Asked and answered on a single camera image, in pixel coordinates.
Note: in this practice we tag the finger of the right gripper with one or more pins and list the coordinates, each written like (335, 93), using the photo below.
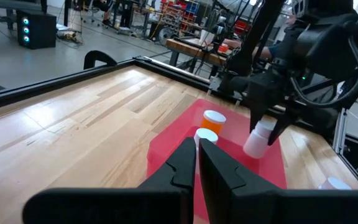
(280, 127)
(257, 109)

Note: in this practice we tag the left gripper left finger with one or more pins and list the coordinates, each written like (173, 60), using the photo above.
(120, 205)

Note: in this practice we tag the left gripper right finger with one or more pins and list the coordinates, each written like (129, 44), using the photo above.
(259, 208)

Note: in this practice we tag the orange pill bottle white cap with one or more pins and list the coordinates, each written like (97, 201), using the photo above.
(211, 126)

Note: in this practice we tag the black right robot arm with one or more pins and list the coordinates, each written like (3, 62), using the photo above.
(322, 40)

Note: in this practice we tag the pink translucent plastic basket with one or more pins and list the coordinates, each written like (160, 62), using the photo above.
(172, 140)

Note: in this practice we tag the person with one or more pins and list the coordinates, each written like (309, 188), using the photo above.
(270, 51)
(106, 12)

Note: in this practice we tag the wooden workbench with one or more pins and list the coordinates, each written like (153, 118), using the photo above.
(191, 49)

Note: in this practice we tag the grey round fan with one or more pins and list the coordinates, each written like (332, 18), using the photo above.
(166, 36)

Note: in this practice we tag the shelf with coloured bins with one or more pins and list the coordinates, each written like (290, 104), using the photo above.
(182, 12)

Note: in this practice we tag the black arched table clamp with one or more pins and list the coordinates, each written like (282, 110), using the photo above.
(99, 53)

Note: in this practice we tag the black computer tower cyan lights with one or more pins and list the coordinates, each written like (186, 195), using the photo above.
(42, 31)

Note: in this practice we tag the silver aluminium post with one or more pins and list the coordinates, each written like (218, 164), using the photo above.
(340, 130)

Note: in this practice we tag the black aluminium table frame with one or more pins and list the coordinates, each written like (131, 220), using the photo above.
(57, 82)

